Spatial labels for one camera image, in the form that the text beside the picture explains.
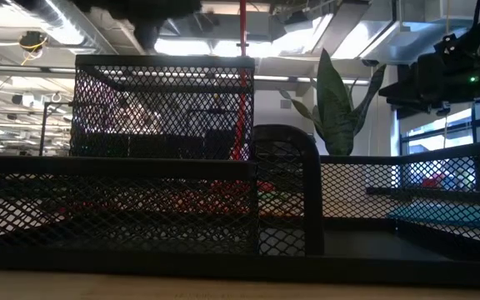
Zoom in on green snake plant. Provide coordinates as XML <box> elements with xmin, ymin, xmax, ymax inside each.
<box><xmin>279</xmin><ymin>47</ymin><xmax>388</xmax><ymax>156</ymax></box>

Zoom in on large silver rectangular duct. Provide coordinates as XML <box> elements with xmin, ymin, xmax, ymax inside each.
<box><xmin>331</xmin><ymin>0</ymin><xmax>480</xmax><ymax>64</ymax></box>

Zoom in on black ceiling device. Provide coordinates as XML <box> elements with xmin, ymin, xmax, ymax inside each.
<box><xmin>17</xmin><ymin>30</ymin><xmax>49</xmax><ymax>54</ymax></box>

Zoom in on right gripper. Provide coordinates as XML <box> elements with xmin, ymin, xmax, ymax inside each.
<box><xmin>379</xmin><ymin>52</ymin><xmax>480</xmax><ymax>120</ymax></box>

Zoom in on red desk lamp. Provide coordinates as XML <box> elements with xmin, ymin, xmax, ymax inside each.
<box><xmin>177</xmin><ymin>0</ymin><xmax>285</xmax><ymax>216</ymax></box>

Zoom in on silver round ceiling duct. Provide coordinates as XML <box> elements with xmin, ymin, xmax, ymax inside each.
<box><xmin>10</xmin><ymin>0</ymin><xmax>118</xmax><ymax>55</ymax></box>

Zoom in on black mesh desk organizer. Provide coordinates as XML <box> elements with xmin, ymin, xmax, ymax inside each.
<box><xmin>0</xmin><ymin>53</ymin><xmax>480</xmax><ymax>288</ymax></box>

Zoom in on black aluminium table frame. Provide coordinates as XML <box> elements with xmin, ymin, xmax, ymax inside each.
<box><xmin>364</xmin><ymin>186</ymin><xmax>480</xmax><ymax>205</ymax></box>

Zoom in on green handled scissors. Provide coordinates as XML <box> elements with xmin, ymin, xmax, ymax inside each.
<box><xmin>264</xmin><ymin>189</ymin><xmax>303</xmax><ymax>209</ymax></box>

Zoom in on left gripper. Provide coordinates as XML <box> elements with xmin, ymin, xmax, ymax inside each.
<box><xmin>72</xmin><ymin>0</ymin><xmax>203</xmax><ymax>56</ymax></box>

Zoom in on black metal rack frame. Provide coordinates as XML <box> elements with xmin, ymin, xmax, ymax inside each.
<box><xmin>38</xmin><ymin>101</ymin><xmax>75</xmax><ymax>158</ymax></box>

